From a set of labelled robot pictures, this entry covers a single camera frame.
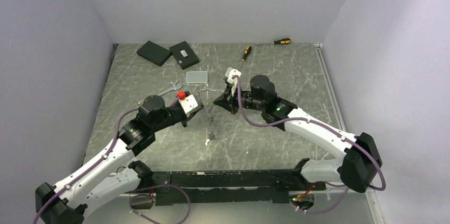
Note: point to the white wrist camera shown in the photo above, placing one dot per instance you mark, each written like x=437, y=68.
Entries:
x=231, y=74
x=188, y=103

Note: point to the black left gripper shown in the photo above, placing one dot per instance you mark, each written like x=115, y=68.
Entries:
x=192, y=113

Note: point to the black yellow screwdriver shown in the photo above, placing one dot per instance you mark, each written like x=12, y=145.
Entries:
x=247, y=52
x=283, y=41

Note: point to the black yellow screwdriver near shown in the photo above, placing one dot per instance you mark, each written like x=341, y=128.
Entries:
x=247, y=52

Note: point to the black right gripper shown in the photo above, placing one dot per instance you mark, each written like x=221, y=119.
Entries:
x=227, y=101

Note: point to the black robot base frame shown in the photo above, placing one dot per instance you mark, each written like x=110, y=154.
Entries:
x=224, y=186

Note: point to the silver right wrench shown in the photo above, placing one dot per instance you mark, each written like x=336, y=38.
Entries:
x=205, y=88

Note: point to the black yellow screwdriver far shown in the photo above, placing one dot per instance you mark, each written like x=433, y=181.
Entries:
x=283, y=41

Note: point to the black flat box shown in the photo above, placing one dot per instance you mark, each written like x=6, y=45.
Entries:
x=154, y=53

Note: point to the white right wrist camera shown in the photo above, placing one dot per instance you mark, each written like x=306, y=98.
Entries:
x=231, y=74

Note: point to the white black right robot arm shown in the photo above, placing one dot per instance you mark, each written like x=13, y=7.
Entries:
x=357, y=162

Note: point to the silver wrench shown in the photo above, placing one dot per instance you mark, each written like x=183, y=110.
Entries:
x=205, y=88
x=175, y=86

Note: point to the silver left wrench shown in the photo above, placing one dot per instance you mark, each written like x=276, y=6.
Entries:
x=175, y=86

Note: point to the white network switch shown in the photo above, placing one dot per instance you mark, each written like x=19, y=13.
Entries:
x=197, y=77

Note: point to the black box with label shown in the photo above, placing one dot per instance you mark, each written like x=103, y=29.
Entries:
x=184, y=55

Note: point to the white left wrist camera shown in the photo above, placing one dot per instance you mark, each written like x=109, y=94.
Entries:
x=188, y=103

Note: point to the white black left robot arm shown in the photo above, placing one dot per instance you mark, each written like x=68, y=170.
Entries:
x=113, y=171

